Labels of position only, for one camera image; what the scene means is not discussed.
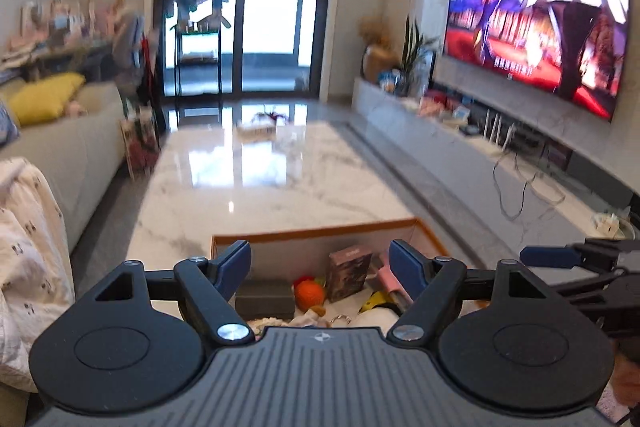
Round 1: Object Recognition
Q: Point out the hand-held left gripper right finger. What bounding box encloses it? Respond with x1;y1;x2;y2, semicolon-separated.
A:
389;238;557;348

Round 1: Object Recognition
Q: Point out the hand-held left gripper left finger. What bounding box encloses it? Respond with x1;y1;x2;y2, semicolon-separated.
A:
80;239;254;348

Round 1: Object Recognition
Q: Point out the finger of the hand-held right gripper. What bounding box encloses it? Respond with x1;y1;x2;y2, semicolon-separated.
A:
519;237;640;272
552;271;640;310

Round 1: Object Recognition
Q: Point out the pink card wallet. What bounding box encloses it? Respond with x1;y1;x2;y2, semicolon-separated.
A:
370;257;407;303

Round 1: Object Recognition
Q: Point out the dark grey gift box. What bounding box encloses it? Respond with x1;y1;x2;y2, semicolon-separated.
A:
234;279;296;322

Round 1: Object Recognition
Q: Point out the yellow tape measure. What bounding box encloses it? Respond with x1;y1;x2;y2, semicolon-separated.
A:
359;291;397;315

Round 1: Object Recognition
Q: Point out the figure print card box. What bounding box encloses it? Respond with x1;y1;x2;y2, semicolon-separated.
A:
325;247;373;303

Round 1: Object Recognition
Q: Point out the white floral canister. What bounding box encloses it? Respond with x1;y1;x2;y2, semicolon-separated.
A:
350;307;403;335

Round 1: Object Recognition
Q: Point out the orange cardboard box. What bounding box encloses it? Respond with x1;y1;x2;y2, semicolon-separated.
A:
210;218;493;324

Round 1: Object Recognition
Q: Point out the white crochet bunny plush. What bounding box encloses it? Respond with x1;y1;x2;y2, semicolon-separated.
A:
247;304;331;339

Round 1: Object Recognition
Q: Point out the crochet orange strawberry toy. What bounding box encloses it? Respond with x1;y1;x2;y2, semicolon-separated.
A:
292;275;327;308

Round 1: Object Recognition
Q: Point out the white router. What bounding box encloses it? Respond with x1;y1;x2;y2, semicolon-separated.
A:
480;104;518;152

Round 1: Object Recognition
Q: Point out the white marble TV cabinet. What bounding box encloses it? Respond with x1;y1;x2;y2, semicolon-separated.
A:
352;76;640;258

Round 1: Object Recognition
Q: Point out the floral shopping bag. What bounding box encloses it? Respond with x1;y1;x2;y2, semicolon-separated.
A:
120;106;161;180

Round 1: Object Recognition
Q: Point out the grey sofa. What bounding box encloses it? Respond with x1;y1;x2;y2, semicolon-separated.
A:
0;77;128;253

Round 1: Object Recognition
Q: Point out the panda print blanket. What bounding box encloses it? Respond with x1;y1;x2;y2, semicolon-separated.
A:
0;157;76;393

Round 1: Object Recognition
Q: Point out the gold vase with dried flowers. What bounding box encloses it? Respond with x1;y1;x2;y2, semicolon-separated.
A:
357;18;401;82

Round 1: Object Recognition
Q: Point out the green potted plant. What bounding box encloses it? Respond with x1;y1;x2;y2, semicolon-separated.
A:
400;17;441;95

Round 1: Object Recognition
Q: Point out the curved television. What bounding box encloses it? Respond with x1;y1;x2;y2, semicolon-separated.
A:
442;0;632;122

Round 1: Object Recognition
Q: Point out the black shelf rack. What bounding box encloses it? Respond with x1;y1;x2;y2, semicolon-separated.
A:
170;14;223;98

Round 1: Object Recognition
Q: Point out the grey office chair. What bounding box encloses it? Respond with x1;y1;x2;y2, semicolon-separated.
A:
112;7;151;82

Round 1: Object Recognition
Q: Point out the yellow pillow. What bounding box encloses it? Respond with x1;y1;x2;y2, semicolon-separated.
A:
7;73;87;128

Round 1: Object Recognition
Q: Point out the black framed glass door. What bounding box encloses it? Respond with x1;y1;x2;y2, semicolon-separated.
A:
155;0;346;100

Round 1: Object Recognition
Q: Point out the blue patterned pillow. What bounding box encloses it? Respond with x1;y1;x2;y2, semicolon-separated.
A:
0;99;21;148

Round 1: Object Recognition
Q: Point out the cluttered desk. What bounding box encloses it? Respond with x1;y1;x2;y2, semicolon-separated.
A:
0;0;146;82

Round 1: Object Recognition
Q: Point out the black cable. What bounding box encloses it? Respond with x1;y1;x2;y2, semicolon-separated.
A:
492;152;566;220

